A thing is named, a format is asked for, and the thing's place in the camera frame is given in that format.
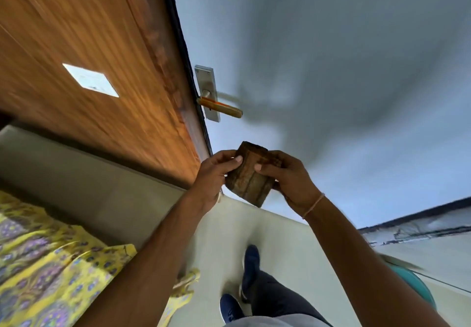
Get person's left hand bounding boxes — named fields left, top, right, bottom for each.
left=187, top=149, right=244, bottom=213

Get person's right hand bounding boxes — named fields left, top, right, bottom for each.
left=254, top=150, right=325, bottom=218

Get brown wooden block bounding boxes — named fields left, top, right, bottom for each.
left=224, top=141, right=283, bottom=208

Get person's right forearm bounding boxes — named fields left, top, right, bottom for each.
left=304, top=195, right=452, bottom=327

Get person's left forearm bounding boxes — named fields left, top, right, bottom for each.
left=74, top=192, right=221, bottom=327

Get blue shoe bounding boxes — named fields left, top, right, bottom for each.
left=241, top=244, right=261, bottom=302
left=219, top=293, right=246, bottom=325

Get dark trousers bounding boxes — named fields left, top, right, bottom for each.
left=241, top=269, right=334, bottom=327

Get grey shirt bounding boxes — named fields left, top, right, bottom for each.
left=224, top=314, right=332, bottom=327

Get white paper label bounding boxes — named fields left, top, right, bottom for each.
left=62, top=63, right=120, bottom=99

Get brown wooden door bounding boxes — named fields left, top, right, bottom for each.
left=0, top=0, right=214, bottom=190

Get teal round container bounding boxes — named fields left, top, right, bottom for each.
left=382, top=255, right=438, bottom=311

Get yellow floral cloth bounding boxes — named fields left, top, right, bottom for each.
left=0, top=190, right=201, bottom=327

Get golden door lever handle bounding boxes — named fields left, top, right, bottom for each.
left=196, top=97, right=244, bottom=119

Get pale thread bracelet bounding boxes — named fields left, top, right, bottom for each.
left=302, top=192, right=326, bottom=220

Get silver door handle plate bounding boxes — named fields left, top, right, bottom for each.
left=194, top=64, right=222, bottom=123

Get thin dark cable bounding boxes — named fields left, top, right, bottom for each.
left=412, top=269, right=471, bottom=295

